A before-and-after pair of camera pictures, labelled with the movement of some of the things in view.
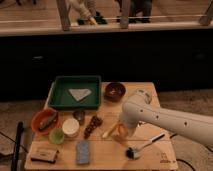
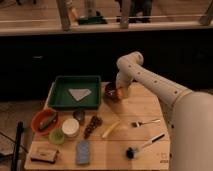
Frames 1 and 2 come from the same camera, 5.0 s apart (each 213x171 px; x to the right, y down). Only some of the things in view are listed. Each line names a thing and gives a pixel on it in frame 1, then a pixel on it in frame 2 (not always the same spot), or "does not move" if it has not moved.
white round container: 70,126 does not move
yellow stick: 109,129 does not move
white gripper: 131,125 -> 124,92
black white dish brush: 132,151 does not move
